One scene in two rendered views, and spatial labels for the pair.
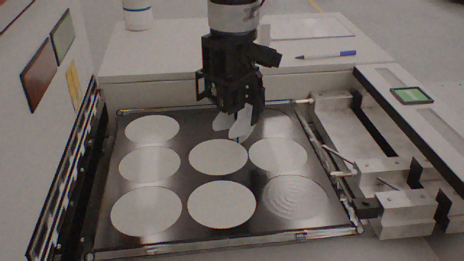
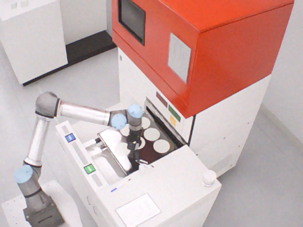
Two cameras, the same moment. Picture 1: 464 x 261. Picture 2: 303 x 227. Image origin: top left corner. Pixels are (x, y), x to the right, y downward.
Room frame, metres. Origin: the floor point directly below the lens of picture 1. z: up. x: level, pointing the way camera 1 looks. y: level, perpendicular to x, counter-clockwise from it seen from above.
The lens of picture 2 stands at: (1.68, -0.51, 2.64)
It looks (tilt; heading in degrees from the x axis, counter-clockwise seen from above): 50 degrees down; 151
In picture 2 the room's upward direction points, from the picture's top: 3 degrees clockwise
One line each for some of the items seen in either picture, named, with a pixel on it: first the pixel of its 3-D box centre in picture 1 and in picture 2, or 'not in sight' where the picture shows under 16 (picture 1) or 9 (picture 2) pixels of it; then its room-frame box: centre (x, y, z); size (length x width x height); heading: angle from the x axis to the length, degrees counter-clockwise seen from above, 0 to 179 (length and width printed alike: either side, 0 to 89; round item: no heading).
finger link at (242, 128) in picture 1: (239, 127); not in sight; (0.57, -0.01, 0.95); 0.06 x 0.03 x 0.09; 139
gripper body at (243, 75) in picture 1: (230, 67); (135, 131); (0.58, 0.00, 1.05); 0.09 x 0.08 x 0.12; 139
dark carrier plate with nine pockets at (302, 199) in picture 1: (214, 159); (137, 141); (0.55, 0.03, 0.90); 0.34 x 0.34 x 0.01; 7
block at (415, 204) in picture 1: (404, 204); (89, 144); (0.44, -0.25, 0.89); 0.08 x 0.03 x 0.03; 97
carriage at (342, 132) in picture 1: (358, 156); (101, 165); (0.60, -0.23, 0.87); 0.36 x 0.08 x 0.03; 7
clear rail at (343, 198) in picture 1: (318, 152); (112, 154); (0.57, -0.15, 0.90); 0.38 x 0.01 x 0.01; 7
